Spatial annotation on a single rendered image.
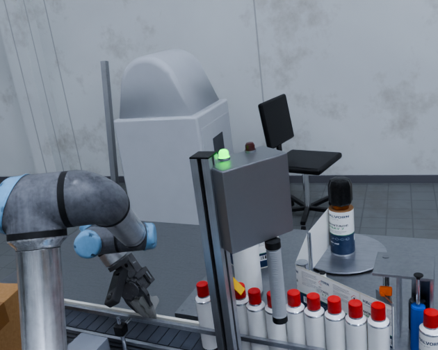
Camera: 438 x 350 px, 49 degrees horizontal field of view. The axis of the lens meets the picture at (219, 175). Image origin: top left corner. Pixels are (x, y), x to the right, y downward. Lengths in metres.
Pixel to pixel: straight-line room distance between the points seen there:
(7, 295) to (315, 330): 0.83
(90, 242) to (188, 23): 4.02
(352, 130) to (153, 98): 2.08
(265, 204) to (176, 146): 2.78
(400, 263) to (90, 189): 0.76
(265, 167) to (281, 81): 3.93
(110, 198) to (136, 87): 2.93
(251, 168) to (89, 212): 0.34
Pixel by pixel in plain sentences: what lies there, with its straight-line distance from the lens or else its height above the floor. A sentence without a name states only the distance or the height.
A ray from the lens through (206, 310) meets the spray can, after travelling 1.38.
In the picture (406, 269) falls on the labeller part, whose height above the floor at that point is 1.14.
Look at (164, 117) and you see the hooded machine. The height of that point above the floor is 1.07.
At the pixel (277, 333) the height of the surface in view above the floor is 0.98.
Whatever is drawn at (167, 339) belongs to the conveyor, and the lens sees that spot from 1.53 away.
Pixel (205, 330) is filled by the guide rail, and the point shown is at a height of 0.96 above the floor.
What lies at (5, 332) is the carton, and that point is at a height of 1.04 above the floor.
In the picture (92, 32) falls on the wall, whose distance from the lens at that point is 5.73.
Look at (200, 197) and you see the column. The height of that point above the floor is 1.41.
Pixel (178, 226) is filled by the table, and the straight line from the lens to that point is 2.37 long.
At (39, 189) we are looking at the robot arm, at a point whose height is 1.50.
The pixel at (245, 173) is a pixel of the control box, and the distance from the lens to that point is 1.01.
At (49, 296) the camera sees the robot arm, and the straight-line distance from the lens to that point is 1.03.
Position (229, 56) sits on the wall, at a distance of 5.06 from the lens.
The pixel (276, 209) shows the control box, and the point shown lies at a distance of 1.08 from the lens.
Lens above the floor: 1.77
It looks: 18 degrees down
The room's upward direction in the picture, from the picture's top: 7 degrees counter-clockwise
